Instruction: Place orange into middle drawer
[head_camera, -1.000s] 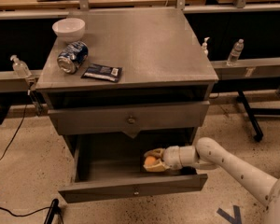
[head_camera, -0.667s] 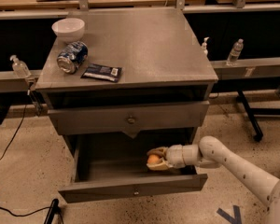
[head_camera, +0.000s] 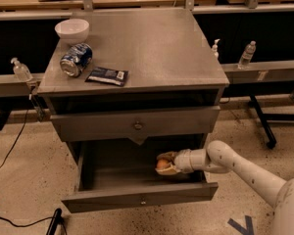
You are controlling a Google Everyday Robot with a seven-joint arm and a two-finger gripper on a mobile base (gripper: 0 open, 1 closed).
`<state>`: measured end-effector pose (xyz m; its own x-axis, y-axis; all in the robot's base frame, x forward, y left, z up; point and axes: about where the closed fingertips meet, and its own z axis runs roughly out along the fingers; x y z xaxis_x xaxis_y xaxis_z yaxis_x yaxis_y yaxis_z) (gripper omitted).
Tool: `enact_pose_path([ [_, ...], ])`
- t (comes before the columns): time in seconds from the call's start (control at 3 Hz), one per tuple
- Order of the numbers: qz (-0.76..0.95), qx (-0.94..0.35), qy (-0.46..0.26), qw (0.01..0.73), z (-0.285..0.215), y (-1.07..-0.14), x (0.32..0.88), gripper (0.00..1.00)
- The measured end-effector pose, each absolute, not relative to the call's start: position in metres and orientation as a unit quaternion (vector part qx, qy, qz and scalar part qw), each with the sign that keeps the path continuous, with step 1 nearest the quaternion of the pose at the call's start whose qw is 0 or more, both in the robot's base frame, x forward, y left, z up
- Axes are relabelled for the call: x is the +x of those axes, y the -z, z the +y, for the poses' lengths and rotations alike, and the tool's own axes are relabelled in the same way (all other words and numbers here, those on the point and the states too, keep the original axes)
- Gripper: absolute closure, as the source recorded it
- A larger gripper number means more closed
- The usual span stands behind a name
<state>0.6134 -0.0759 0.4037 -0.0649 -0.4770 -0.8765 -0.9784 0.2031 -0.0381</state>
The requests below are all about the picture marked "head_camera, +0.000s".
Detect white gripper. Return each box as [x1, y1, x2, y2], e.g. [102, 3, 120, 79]
[156, 149, 193, 175]

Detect orange fruit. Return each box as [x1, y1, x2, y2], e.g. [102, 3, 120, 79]
[156, 159, 171, 169]

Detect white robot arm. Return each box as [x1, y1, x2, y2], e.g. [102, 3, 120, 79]
[155, 140, 294, 235]

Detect upper grey drawer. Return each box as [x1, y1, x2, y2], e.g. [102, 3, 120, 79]
[51, 106, 220, 144]

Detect open lower grey drawer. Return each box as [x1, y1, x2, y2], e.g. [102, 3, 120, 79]
[62, 135, 218, 212]

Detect dark blue snack packet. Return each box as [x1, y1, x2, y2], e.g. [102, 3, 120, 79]
[85, 67, 128, 87]

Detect small pump bottle right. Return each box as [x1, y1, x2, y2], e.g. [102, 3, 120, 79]
[212, 39, 220, 59]

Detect black stand on floor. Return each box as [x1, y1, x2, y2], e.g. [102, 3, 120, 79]
[46, 209, 64, 235]

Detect clear water bottle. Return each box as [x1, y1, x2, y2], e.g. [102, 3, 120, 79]
[238, 41, 256, 70]

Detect blue soda can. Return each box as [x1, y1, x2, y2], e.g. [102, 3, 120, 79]
[60, 43, 92, 77]

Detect white bowl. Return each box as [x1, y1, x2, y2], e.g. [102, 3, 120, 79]
[55, 19, 89, 45]

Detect hand sanitizer bottle left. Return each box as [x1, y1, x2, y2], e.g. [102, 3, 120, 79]
[11, 58, 33, 82]

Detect black floor cable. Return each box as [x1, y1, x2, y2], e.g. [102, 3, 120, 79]
[0, 108, 30, 179]

